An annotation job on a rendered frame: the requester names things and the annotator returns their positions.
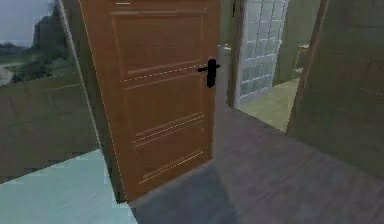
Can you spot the framed landscape picture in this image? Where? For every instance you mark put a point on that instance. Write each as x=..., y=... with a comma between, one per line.
x=26, y=43

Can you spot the white glass-pane door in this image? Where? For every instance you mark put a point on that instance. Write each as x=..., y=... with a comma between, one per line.
x=260, y=50

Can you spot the pale wooden chair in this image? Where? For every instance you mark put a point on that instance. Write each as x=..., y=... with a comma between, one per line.
x=301, y=56

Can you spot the brown wooden room door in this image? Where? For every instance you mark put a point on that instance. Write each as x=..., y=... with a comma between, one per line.
x=160, y=100

